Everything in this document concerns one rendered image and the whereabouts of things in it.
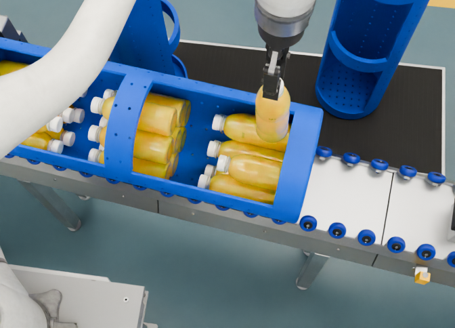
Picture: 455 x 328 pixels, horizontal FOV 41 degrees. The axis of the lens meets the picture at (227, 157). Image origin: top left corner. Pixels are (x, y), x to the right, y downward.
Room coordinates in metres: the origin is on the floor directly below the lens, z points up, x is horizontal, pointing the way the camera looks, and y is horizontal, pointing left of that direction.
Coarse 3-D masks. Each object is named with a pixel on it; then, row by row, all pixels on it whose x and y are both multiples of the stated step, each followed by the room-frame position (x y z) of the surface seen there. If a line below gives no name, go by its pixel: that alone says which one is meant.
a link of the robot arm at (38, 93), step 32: (96, 0) 0.46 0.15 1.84; (128, 0) 0.47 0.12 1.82; (96, 32) 0.41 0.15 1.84; (32, 64) 0.37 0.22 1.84; (64, 64) 0.37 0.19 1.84; (96, 64) 0.38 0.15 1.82; (0, 96) 0.32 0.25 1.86; (32, 96) 0.32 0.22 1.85; (64, 96) 0.33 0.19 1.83; (0, 128) 0.29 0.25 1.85; (32, 128) 0.30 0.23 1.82
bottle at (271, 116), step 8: (256, 96) 0.54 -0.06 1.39; (280, 96) 0.52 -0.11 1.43; (288, 96) 0.54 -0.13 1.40; (256, 104) 0.53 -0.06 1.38; (264, 104) 0.52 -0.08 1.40; (272, 104) 0.51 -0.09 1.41; (280, 104) 0.51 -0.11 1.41; (288, 104) 0.52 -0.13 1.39; (256, 112) 0.53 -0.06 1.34; (264, 112) 0.51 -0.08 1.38; (272, 112) 0.51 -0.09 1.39; (280, 112) 0.51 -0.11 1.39; (288, 112) 0.53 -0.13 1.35; (256, 120) 0.53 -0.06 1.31; (264, 120) 0.51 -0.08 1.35; (272, 120) 0.50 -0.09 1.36; (280, 120) 0.51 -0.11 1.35; (288, 120) 0.53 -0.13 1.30; (256, 128) 0.53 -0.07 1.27; (264, 128) 0.51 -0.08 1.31; (272, 128) 0.50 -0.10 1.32; (280, 128) 0.51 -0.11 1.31; (264, 136) 0.51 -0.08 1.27; (272, 136) 0.50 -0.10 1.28; (280, 136) 0.51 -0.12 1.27
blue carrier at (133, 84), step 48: (0, 48) 0.87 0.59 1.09; (48, 48) 0.81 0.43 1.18; (96, 96) 0.77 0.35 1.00; (144, 96) 0.64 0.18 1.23; (192, 96) 0.72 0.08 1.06; (240, 96) 0.64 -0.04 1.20; (96, 144) 0.64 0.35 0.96; (192, 144) 0.63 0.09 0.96; (288, 144) 0.50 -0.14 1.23; (192, 192) 0.44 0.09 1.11; (288, 192) 0.41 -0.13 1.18
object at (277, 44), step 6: (258, 24) 0.54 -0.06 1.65; (258, 30) 0.53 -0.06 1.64; (264, 30) 0.52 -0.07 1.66; (264, 36) 0.52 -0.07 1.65; (270, 36) 0.51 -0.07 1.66; (294, 36) 0.50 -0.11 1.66; (300, 36) 0.51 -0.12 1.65; (270, 42) 0.51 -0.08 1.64; (276, 42) 0.50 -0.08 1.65; (282, 42) 0.50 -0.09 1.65; (288, 42) 0.50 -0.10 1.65; (294, 42) 0.51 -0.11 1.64; (270, 48) 0.51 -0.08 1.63; (276, 48) 0.50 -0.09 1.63; (282, 48) 0.50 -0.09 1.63; (270, 54) 0.50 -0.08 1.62; (282, 54) 0.51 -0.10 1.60
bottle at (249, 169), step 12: (240, 156) 0.52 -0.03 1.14; (252, 156) 0.52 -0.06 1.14; (228, 168) 0.49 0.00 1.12; (240, 168) 0.48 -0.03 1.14; (252, 168) 0.48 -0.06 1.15; (264, 168) 0.48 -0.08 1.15; (276, 168) 0.48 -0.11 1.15; (240, 180) 0.46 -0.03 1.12; (252, 180) 0.46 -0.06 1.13; (264, 180) 0.45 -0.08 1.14; (276, 180) 0.45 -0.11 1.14
